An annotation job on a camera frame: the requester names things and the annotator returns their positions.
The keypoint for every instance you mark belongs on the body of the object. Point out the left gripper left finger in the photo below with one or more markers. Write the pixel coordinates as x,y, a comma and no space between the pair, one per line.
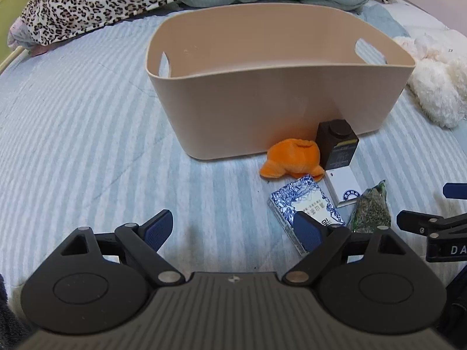
157,230

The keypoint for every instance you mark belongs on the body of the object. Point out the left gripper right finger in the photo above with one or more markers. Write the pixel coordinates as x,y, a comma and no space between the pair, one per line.
309,232

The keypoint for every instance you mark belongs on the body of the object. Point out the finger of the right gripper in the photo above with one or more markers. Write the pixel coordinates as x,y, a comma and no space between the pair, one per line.
455,191

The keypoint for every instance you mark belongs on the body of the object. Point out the blue white patterned box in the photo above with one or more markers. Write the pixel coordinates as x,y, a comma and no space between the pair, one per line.
303,194

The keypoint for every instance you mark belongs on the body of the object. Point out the white flat card box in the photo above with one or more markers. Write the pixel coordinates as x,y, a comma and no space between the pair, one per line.
342,186

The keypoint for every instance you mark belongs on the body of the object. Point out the green sunflower seed packet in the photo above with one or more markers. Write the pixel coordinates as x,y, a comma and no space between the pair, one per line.
371,210

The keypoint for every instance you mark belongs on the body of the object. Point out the orange plush toy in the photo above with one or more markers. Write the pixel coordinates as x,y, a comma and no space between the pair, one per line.
293,157

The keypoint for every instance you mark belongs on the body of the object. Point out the dark brown small bottle box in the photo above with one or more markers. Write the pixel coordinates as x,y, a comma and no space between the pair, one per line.
337,143

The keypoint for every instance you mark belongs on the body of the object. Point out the white fluffy plush toy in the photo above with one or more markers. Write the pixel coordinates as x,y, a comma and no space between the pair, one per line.
438,80

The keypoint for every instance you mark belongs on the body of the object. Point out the beige plastic storage basket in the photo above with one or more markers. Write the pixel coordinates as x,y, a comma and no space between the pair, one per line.
235,80

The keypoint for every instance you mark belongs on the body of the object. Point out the green plastic storage bin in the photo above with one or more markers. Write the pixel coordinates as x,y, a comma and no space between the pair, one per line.
14,11

